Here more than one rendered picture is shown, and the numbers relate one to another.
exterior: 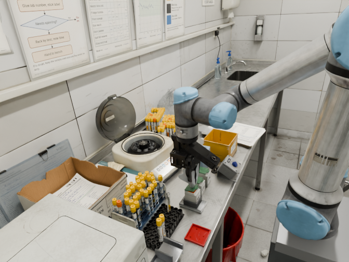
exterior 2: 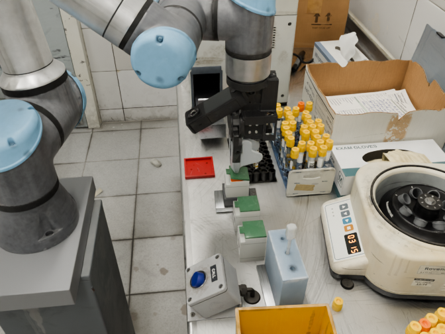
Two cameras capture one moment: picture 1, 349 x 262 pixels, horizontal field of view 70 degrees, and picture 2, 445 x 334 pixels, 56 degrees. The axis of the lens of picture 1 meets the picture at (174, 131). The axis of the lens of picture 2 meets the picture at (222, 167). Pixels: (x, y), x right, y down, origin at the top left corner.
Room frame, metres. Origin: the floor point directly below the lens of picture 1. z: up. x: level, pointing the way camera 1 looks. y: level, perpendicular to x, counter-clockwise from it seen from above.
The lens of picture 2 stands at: (1.21, -0.45, 1.51)
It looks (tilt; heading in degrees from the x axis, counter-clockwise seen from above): 40 degrees down; 145
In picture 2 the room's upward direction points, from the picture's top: straight up
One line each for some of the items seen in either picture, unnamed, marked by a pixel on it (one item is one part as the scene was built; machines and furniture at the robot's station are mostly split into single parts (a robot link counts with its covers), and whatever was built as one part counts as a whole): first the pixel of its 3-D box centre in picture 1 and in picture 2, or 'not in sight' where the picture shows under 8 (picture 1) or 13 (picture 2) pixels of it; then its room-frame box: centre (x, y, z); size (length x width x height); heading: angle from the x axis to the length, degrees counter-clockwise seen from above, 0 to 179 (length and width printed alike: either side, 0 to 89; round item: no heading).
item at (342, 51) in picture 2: not in sight; (345, 54); (0.43, 0.58, 0.94); 0.22 x 0.12 x 0.13; 155
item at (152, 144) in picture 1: (144, 148); (424, 214); (1.00, 0.15, 0.97); 0.15 x 0.15 x 0.07
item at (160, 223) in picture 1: (160, 215); (251, 140); (0.61, 0.07, 0.93); 0.17 x 0.09 x 0.11; 151
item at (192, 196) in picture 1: (192, 195); (236, 186); (0.71, -0.05, 0.92); 0.05 x 0.04 x 0.06; 60
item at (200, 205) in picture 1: (192, 201); (236, 196); (0.71, -0.05, 0.89); 0.09 x 0.05 x 0.04; 60
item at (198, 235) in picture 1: (198, 234); (198, 167); (0.57, -0.05, 0.88); 0.07 x 0.07 x 0.01; 61
